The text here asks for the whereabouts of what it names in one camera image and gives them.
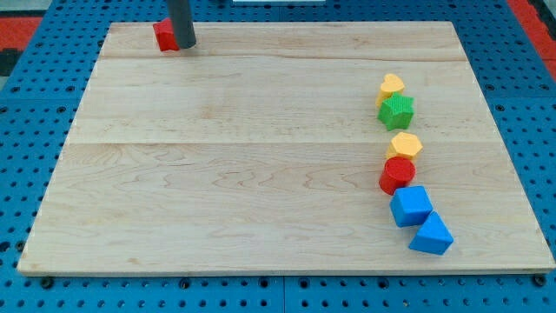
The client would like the yellow heart block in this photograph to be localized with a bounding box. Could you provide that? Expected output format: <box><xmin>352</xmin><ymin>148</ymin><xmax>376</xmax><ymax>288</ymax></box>
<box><xmin>375</xmin><ymin>73</ymin><xmax>405</xmax><ymax>108</ymax></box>

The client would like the light wooden board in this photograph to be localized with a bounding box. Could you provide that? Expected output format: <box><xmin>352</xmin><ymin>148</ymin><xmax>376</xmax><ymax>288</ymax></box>
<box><xmin>17</xmin><ymin>22</ymin><xmax>555</xmax><ymax>277</ymax></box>

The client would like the red cylinder block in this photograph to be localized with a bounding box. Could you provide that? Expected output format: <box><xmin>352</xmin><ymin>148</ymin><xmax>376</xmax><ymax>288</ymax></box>
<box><xmin>379</xmin><ymin>156</ymin><xmax>416</xmax><ymax>196</ymax></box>

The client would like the green star block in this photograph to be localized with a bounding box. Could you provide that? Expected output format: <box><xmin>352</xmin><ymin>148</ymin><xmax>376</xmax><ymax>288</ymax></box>
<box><xmin>378</xmin><ymin>92</ymin><xmax>414</xmax><ymax>131</ymax></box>

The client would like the yellow hexagon block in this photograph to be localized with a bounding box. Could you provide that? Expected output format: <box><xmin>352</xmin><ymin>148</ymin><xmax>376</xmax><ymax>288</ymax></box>
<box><xmin>386</xmin><ymin>132</ymin><xmax>423</xmax><ymax>162</ymax></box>

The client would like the blue cube block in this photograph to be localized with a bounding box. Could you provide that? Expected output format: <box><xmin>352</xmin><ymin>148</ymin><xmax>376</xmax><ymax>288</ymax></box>
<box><xmin>390</xmin><ymin>185</ymin><xmax>434</xmax><ymax>228</ymax></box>

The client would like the red block at top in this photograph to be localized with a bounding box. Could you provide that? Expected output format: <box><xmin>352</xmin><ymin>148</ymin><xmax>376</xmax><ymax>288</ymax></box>
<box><xmin>153</xmin><ymin>17</ymin><xmax>180</xmax><ymax>51</ymax></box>

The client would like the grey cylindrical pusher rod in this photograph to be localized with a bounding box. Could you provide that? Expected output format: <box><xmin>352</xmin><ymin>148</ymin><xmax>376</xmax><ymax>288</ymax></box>
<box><xmin>167</xmin><ymin>0</ymin><xmax>196</xmax><ymax>49</ymax></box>

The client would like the blue triangle block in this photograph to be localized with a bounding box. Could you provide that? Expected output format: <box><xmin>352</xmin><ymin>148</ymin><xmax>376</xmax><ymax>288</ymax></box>
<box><xmin>408</xmin><ymin>211</ymin><xmax>453</xmax><ymax>256</ymax></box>

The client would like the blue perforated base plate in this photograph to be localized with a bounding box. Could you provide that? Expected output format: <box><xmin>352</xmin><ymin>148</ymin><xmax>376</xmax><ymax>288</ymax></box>
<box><xmin>1</xmin><ymin>0</ymin><xmax>555</xmax><ymax>312</ymax></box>

